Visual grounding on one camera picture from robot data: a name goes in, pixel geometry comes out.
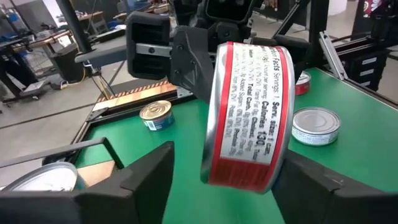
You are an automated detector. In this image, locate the gold lid teal label can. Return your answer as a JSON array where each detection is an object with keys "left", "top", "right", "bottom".
[{"left": 139, "top": 100, "right": 175, "bottom": 132}]

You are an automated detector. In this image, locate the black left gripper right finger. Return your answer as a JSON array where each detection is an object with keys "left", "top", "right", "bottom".
[{"left": 272, "top": 149, "right": 398, "bottom": 224}]

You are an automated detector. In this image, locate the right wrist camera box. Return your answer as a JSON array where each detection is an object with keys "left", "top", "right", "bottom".
[{"left": 203, "top": 0, "right": 254, "bottom": 25}]

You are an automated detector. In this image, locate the green nutrition label can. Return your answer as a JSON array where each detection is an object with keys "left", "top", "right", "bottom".
[{"left": 291, "top": 106, "right": 342, "bottom": 147}]

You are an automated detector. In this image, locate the light blue cartoon label can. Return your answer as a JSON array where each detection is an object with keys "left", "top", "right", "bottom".
[{"left": 0, "top": 161, "right": 86, "bottom": 192}]

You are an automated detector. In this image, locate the silver pull-tab can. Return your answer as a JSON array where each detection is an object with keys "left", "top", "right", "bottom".
[{"left": 294, "top": 70, "right": 312, "bottom": 96}]

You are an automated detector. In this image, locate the pale gold lid can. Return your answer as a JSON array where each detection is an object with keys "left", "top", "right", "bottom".
[{"left": 200, "top": 41, "right": 296, "bottom": 194}]

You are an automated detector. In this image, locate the grey desk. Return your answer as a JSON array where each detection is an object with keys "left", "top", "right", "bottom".
[{"left": 74, "top": 45, "right": 128, "bottom": 68}]

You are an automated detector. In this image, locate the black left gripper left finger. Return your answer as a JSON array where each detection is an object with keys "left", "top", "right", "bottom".
[{"left": 0, "top": 141, "right": 175, "bottom": 224}]

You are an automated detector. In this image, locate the black bin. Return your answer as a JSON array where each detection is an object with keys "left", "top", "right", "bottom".
[{"left": 51, "top": 43, "right": 85, "bottom": 83}]

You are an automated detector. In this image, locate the green table mat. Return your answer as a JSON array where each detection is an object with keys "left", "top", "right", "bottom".
[{"left": 74, "top": 67, "right": 398, "bottom": 224}]

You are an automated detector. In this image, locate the cluttered wooden workbench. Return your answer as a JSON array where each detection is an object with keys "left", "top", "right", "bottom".
[{"left": 0, "top": 29, "right": 74, "bottom": 103}]

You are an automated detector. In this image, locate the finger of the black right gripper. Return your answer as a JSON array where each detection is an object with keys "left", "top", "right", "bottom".
[
  {"left": 251, "top": 34, "right": 312, "bottom": 82},
  {"left": 169, "top": 25, "right": 216, "bottom": 104}
]

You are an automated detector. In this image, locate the yellow floor cable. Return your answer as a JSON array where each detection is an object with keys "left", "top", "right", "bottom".
[{"left": 60, "top": 67, "right": 111, "bottom": 99}]

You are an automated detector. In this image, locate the wooden shelf with black legs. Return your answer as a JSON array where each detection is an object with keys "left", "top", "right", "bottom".
[{"left": 0, "top": 136, "right": 125, "bottom": 190}]

